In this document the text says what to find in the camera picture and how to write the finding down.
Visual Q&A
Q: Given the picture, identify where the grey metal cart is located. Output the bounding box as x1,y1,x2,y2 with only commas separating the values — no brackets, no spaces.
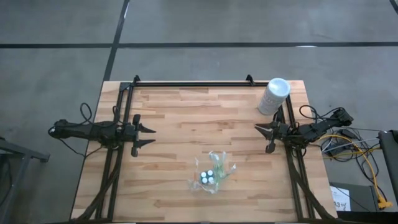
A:
0,136,50,224

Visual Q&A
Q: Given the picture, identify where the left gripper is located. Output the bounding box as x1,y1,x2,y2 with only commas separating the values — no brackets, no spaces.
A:
119,114,157,157

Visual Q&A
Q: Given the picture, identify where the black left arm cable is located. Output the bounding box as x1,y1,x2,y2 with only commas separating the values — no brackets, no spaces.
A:
46,102,122,158

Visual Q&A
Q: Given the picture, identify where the black power adapter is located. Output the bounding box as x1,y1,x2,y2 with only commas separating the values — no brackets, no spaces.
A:
340,128,358,140

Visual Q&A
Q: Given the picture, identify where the white paper sign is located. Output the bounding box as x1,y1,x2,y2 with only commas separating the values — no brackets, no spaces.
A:
330,185,351,212

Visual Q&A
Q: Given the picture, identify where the black equipment stand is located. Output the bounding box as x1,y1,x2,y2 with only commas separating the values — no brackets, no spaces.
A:
378,129,398,200

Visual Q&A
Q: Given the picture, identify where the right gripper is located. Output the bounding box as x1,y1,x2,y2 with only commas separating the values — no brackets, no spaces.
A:
254,112,295,154

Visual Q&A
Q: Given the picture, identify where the dark grey case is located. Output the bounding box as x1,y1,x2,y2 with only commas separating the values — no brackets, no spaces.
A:
329,182,379,213

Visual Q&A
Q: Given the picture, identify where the black aluminium rig frame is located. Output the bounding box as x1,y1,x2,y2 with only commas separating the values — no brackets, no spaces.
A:
70,74,340,224

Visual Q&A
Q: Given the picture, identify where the yellow cable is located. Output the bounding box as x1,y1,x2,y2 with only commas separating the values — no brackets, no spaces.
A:
318,134,394,210

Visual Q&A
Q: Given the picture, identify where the white wipes canister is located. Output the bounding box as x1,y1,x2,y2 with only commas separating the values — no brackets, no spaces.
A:
257,77,292,116

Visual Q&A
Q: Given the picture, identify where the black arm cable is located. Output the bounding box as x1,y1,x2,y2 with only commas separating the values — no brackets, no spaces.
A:
46,102,122,158
298,105,343,125

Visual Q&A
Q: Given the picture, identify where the clear acrylic organizer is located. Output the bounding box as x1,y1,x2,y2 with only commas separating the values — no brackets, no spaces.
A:
187,151,237,194

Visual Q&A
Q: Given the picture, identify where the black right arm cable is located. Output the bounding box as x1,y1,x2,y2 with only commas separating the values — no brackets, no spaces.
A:
298,105,343,125

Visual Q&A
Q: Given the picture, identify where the black floor cable bundle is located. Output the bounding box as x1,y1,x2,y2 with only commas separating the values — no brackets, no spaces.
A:
320,124,385,163

